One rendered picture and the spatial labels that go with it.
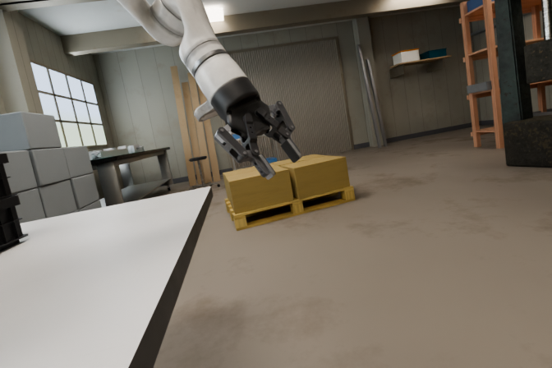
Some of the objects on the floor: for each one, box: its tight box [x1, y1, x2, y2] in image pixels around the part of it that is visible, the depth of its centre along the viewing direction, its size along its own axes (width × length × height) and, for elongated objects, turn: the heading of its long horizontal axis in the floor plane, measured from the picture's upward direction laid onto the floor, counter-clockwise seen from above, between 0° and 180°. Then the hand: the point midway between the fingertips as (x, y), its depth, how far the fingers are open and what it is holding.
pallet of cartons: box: [223, 154, 356, 231], centre depth 329 cm, size 134×98×47 cm
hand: (279, 160), depth 47 cm, fingers open, 5 cm apart
